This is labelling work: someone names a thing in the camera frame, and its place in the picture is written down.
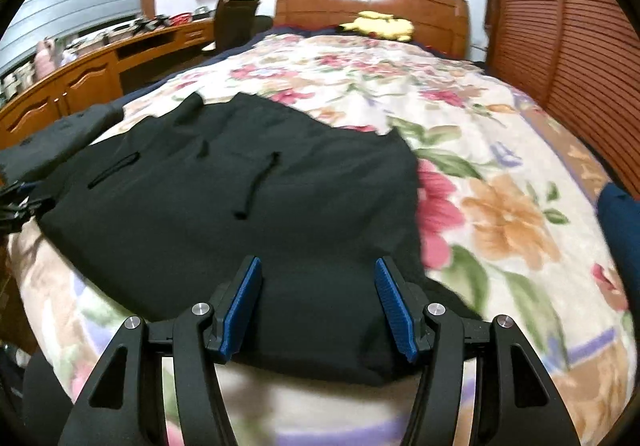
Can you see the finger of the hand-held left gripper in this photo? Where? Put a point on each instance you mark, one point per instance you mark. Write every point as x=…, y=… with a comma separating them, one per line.
x=22, y=206

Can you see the red basket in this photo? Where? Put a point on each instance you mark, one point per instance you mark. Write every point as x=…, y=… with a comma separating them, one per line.
x=181, y=18

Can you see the dark blue cloth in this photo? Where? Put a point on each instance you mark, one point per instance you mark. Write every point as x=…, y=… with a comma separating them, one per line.
x=620, y=231

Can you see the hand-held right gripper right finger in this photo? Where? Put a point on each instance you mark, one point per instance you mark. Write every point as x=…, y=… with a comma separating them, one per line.
x=397, y=313

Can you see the wooden slatted wardrobe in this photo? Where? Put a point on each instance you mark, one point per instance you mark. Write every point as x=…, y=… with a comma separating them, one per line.
x=565, y=25

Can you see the pink bottle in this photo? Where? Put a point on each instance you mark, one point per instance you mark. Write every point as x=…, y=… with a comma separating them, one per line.
x=45, y=58

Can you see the wooden desk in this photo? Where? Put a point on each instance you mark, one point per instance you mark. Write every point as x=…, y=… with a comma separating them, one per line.
x=85, y=80

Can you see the black device on desk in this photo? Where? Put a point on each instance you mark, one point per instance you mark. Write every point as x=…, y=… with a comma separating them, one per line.
x=145, y=23

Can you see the floral blanket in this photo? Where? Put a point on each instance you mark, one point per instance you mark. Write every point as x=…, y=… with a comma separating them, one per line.
x=500, y=226

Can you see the black button coat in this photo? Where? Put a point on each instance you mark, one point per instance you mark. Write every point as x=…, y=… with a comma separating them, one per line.
x=250, y=226

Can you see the dark blue bedsheet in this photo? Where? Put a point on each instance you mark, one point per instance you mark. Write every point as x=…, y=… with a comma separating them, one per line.
x=235, y=50

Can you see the yellow plush toy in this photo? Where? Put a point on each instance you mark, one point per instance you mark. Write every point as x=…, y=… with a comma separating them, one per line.
x=380, y=25

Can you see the wooden bed headboard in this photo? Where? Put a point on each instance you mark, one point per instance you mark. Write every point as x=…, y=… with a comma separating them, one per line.
x=375, y=0

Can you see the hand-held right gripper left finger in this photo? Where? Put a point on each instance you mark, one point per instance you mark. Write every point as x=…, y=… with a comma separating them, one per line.
x=242, y=308

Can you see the dark wooden chair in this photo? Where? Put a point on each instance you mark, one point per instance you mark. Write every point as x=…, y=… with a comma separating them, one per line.
x=237, y=23

